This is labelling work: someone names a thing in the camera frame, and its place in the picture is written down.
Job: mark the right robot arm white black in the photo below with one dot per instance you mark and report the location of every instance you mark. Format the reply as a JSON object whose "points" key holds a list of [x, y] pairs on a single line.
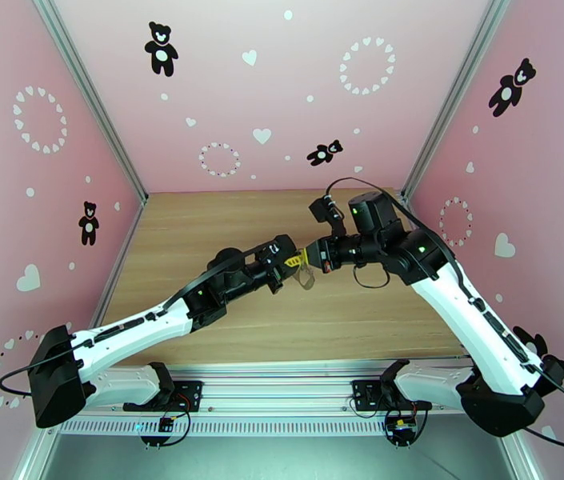
{"points": [[476, 336]]}

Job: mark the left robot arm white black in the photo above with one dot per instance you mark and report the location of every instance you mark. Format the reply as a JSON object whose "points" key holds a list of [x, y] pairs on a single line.
{"points": [[126, 331]]}

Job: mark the aluminium mounting beam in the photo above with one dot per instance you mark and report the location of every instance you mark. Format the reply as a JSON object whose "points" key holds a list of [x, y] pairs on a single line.
{"points": [[281, 388]]}

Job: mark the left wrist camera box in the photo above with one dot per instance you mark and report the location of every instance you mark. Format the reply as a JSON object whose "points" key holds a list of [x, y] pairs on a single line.
{"points": [[281, 248]]}

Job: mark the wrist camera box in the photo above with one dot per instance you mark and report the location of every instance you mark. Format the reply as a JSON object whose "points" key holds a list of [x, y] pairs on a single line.
{"points": [[281, 248], [324, 213]]}

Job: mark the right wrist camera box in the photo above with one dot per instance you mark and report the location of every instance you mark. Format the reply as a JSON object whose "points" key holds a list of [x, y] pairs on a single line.
{"points": [[324, 213]]}

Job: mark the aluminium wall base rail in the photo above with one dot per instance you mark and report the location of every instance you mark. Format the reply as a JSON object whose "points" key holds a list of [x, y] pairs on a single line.
{"points": [[408, 206], [125, 243]]}

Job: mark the aluminium corner post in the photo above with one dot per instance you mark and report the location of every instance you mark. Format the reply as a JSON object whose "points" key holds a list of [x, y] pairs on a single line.
{"points": [[453, 93], [89, 93]]}

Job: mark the aluminium frame post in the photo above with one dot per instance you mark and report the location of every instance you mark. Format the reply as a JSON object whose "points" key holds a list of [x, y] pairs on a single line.
{"points": [[519, 463], [34, 458]]}

